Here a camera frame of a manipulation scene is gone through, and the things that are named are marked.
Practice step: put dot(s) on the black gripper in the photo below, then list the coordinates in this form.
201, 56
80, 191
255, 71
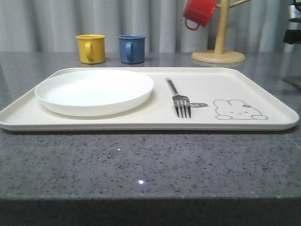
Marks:
293, 36

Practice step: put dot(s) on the silver metal fork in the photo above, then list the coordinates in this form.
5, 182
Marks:
181, 103

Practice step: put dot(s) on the white round plate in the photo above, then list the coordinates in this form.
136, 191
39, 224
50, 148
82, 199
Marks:
92, 93

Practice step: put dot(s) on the wooden mug tree stand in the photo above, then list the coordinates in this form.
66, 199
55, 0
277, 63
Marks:
219, 55

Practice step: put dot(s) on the red mug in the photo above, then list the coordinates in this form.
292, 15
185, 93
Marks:
199, 12

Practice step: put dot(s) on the cream rabbit print tray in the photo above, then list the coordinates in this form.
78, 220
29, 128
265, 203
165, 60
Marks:
220, 99

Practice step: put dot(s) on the blue mug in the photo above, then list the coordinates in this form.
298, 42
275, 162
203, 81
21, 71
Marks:
132, 48

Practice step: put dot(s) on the yellow mug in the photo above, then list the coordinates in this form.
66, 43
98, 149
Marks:
91, 48

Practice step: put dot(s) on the grey curtain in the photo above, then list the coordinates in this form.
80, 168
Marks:
52, 25

